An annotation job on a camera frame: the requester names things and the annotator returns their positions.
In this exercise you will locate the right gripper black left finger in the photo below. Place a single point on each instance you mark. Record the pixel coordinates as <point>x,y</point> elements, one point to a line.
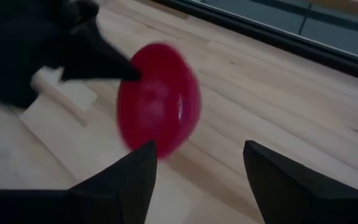
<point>120,196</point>

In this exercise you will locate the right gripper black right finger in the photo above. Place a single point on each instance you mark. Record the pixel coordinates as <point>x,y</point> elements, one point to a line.
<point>291,193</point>

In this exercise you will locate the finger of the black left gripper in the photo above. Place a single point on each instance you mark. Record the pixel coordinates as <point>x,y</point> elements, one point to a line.
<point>98,62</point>

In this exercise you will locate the pink plastic bowl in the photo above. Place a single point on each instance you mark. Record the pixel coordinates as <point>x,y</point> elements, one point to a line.
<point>158,102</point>

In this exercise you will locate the white tape patch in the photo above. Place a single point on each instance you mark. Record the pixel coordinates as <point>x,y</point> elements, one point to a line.
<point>73,93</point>

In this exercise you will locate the black table edge frame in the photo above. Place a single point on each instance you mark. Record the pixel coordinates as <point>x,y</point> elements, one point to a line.
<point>275,35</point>

